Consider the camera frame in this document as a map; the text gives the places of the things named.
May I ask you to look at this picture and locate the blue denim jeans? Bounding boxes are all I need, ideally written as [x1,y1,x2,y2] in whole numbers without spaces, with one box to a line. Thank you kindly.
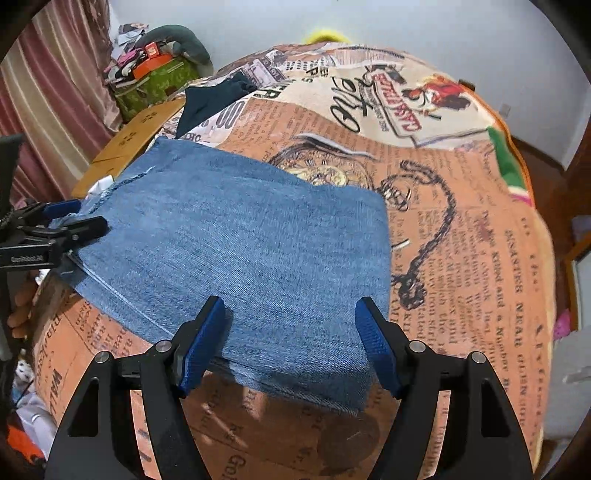
[59,138,391,412]

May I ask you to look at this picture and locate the person left hand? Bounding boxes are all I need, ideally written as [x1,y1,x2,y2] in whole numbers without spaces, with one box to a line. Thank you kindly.
[7,272,38,339]

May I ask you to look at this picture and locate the striped red curtain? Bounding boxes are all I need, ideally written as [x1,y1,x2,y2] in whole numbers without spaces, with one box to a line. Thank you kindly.
[1,1,122,204]

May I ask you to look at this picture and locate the green storage box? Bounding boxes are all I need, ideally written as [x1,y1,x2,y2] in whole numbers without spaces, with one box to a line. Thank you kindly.
[111,57,198,123]

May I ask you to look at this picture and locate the pile of clutter items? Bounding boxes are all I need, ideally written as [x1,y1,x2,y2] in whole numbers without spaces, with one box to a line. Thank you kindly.
[102,23,160,86]

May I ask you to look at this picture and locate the orange box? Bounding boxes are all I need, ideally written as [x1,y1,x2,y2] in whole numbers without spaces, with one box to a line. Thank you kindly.
[132,42,173,80]

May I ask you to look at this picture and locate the dark folded garment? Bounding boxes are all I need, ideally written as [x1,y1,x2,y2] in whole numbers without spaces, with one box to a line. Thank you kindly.
[175,72,257,139]

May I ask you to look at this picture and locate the grey plush cushion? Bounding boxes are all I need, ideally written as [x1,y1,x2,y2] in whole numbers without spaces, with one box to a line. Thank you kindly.
[144,24,213,76]

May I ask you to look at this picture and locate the yellow curved pillow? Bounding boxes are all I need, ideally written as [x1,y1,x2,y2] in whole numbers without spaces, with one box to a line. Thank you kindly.
[304,28,351,45]

